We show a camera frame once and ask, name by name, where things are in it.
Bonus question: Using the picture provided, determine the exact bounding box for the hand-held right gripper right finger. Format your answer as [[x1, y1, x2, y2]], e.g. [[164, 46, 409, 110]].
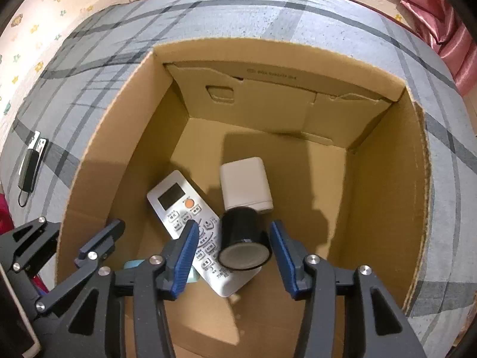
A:
[[270, 221, 427, 358]]

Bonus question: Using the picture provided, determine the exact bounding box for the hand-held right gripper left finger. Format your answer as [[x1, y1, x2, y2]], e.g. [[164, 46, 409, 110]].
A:
[[37, 219, 200, 358]]

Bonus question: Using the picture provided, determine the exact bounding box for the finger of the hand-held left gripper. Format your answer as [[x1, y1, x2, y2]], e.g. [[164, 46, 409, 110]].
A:
[[33, 219, 126, 316], [0, 216, 61, 312]]

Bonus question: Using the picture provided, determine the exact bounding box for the light blue plastic tube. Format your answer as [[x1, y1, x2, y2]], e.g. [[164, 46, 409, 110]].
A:
[[123, 259, 201, 285]]

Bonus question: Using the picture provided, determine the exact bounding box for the black tape roll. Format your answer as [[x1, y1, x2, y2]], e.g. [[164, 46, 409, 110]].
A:
[[217, 207, 271, 271]]

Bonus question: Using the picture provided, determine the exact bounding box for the white remote control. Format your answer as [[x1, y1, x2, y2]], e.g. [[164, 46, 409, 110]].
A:
[[146, 170, 261, 298]]

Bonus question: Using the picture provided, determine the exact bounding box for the cardboard box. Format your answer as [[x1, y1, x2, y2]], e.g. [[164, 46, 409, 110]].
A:
[[55, 37, 433, 358]]

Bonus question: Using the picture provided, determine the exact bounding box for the large white charger block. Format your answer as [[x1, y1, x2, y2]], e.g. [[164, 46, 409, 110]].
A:
[[219, 157, 274, 215]]

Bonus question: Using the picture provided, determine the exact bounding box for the magenta cloth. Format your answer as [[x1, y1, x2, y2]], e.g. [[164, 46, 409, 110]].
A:
[[0, 184, 17, 237]]

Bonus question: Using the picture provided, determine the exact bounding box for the dark power bank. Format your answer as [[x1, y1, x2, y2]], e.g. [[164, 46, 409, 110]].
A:
[[18, 149, 41, 192]]

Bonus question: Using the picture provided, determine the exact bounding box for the pink satin curtain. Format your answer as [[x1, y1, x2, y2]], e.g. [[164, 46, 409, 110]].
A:
[[376, 0, 477, 95]]

